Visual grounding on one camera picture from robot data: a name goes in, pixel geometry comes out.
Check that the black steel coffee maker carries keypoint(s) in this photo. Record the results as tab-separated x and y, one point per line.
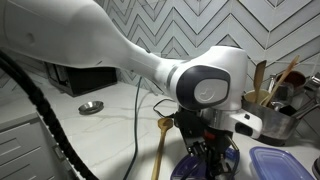
178	116

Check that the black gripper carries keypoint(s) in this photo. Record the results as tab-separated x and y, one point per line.
210	143

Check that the small silver metal bowl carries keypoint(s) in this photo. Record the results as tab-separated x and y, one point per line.
91	107

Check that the dark wooden spatula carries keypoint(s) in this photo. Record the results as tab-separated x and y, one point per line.
259	78

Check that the clear plastic container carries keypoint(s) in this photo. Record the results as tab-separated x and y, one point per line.
278	165

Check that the steel utensil pot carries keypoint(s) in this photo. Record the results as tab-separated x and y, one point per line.
276	125

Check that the long wooden spoon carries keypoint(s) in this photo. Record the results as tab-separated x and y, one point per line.
162	143

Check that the dark blue lunch box lid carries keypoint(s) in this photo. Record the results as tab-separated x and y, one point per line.
180	170

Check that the cream cup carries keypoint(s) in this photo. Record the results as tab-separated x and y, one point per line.
254	96

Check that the black countertop appliance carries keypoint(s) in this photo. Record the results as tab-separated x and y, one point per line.
86	80

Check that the grey panelled box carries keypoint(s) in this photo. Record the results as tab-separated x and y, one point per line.
23	150

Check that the black round object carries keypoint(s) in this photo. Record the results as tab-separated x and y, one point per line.
316	168

